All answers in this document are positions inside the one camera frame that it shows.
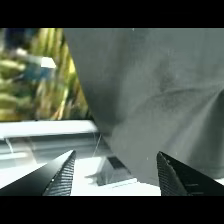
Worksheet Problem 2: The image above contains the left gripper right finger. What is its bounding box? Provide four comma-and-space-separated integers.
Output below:
156, 151, 224, 197

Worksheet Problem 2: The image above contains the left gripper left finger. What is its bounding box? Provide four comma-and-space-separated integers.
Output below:
0, 149, 77, 197

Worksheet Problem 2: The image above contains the black garment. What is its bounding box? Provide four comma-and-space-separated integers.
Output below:
63, 28, 224, 188

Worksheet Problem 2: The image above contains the silver frame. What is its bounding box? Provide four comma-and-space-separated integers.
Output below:
0, 119, 162, 197

